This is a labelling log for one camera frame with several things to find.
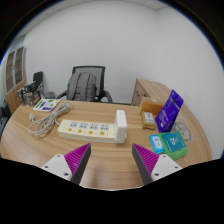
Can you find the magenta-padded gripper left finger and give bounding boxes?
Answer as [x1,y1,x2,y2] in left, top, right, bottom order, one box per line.
[41,143,92,186]

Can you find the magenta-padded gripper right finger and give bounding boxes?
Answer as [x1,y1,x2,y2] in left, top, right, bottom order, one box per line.
[131,143,183,186]

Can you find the white charger block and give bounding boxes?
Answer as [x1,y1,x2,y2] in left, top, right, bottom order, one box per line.
[114,109,128,144]

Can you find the small blue packet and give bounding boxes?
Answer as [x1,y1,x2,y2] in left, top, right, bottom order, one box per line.
[148,134,165,155]

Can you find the cream power strip orange buttons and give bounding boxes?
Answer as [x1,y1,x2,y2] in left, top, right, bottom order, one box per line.
[57,118,118,144]

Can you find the green wipes packet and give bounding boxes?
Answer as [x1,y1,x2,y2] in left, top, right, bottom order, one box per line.
[159,130,188,160]

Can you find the brown packet white label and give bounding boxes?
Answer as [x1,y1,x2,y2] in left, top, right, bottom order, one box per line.
[141,111,158,130]

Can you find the clear plastic bag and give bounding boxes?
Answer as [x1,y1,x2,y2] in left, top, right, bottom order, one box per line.
[173,114,194,143]

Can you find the purple pouch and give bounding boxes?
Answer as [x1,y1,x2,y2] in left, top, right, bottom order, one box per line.
[154,89,185,134]

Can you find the orange-brown box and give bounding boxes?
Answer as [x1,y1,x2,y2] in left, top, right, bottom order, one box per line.
[139,97,165,117]

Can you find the white green purple leaflet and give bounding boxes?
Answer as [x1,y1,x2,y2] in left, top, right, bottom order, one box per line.
[32,98,62,112]

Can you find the wooden side desk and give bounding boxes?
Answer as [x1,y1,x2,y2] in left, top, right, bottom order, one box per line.
[130,78,173,107]

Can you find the grey backpack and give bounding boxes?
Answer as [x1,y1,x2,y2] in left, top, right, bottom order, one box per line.
[66,72,98,102]

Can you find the cluttered desk organizer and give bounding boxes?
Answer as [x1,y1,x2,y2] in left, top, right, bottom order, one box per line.
[17,81,44,107]

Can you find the black armchair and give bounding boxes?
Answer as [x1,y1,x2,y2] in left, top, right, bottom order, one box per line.
[0,99,10,138]

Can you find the black mesh office chair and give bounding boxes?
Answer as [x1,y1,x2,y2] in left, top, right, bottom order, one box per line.
[56,65,114,104]

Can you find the small black chair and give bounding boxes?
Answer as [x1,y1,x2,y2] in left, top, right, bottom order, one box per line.
[32,70,44,89]

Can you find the wooden shelf unit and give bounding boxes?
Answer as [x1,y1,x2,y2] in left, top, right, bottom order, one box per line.
[2,45,28,114]

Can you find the white coiled cable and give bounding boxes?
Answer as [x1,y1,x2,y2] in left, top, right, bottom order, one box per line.
[27,101,75,137]

